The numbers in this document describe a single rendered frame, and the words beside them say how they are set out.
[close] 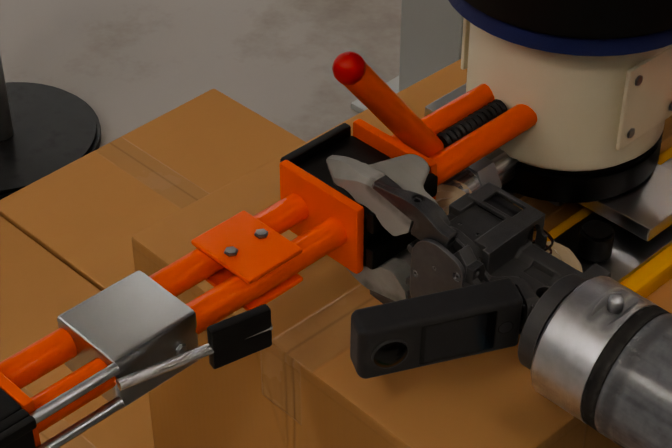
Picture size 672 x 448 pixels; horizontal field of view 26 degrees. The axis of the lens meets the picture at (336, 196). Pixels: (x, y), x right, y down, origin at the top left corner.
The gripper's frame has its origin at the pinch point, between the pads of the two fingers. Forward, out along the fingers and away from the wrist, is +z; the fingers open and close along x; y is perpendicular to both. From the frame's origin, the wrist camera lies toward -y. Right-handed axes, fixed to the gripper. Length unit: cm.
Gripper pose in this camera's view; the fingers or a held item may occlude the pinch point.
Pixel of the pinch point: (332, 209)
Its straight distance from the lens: 106.9
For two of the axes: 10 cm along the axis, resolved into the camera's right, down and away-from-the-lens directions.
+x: 0.1, -7.9, -6.2
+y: 7.0, -4.3, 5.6
